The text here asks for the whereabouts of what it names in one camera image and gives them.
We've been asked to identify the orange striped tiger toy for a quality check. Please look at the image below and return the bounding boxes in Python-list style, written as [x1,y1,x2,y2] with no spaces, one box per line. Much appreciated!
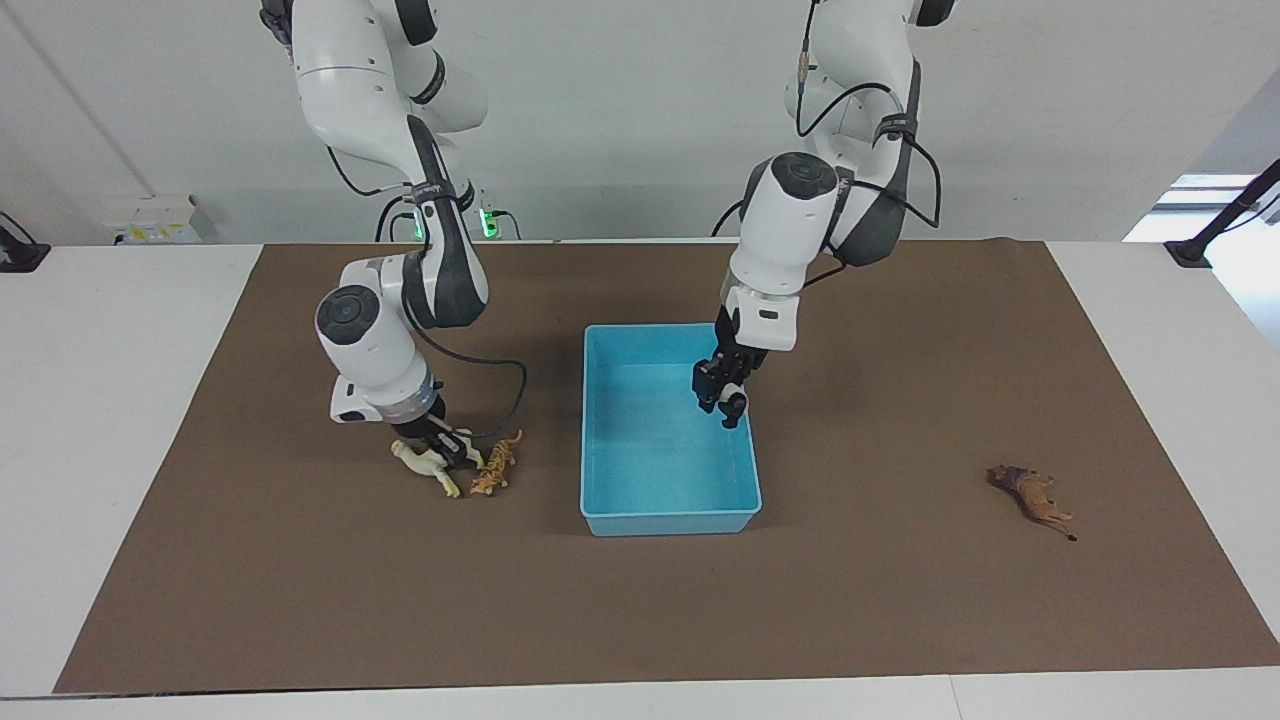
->
[470,430,524,497]

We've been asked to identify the cream llama toy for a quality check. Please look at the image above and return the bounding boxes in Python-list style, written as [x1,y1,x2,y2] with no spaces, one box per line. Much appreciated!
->
[391,440,463,499]

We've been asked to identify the brown lion toy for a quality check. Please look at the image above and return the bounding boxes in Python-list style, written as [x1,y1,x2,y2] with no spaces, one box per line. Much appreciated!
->
[987,464,1079,543]

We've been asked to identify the light blue storage box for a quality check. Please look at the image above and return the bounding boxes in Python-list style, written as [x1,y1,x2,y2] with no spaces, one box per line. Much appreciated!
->
[580,322,763,538]

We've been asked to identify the brown paper table mat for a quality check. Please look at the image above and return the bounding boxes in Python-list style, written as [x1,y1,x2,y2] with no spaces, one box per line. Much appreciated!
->
[52,238,1280,695]

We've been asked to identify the black table clamp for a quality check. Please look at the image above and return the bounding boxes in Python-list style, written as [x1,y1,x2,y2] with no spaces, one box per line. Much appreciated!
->
[0,212,52,274]

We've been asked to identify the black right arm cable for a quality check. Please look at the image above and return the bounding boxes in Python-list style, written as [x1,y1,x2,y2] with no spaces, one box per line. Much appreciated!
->
[400,290,529,441]

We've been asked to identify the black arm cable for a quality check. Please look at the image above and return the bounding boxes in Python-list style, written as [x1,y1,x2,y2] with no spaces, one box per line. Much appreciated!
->
[785,0,943,291]
[400,290,529,441]

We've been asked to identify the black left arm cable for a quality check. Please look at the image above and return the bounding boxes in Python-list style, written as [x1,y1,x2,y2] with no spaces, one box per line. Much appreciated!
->
[785,0,943,291]

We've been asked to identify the white wall socket box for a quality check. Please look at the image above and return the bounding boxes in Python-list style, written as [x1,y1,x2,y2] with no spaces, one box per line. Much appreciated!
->
[104,194,217,245]

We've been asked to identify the black camera stand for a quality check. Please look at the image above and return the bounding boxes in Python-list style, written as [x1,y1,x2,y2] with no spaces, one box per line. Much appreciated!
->
[1164,158,1280,270]

